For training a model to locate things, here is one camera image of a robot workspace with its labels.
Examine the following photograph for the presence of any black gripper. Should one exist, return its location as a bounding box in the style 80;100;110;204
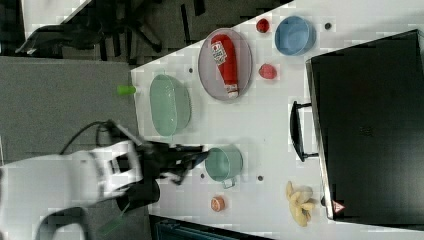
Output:
136;142;208;185

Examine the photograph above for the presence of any black toaster oven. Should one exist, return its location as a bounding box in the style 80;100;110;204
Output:
306;29;424;230

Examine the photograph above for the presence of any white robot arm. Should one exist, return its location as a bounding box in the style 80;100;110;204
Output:
1;141;208;240

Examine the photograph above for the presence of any green small pot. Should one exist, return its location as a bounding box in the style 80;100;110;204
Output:
205;145;243;189

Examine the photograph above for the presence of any orange toy fruit slice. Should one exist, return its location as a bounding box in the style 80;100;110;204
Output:
210;196;225;212

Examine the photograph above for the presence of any green perforated colander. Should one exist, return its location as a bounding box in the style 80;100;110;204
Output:
149;74;191;136

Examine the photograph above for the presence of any grey round plate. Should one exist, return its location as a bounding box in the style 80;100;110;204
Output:
198;28;253;101

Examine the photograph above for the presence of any green cylinder on table edge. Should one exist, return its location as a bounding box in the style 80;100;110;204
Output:
117;85;137;95

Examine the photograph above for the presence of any yellow plush banana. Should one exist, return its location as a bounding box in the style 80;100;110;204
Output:
285;181;315;227

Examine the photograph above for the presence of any red plush ketchup bottle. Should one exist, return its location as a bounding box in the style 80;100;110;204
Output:
211;34;239;98

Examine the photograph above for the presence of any red toy strawberry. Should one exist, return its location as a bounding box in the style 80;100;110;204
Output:
259;64;277;80

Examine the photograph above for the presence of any small red toy fruit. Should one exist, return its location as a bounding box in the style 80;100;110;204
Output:
256;18;270;33

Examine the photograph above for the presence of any black office chair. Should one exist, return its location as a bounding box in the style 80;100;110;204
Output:
15;0;162;55

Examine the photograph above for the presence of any blue bowl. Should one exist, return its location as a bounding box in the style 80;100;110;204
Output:
274;16;317;56

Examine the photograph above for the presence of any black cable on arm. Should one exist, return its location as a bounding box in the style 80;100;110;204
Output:
59;120;114;156

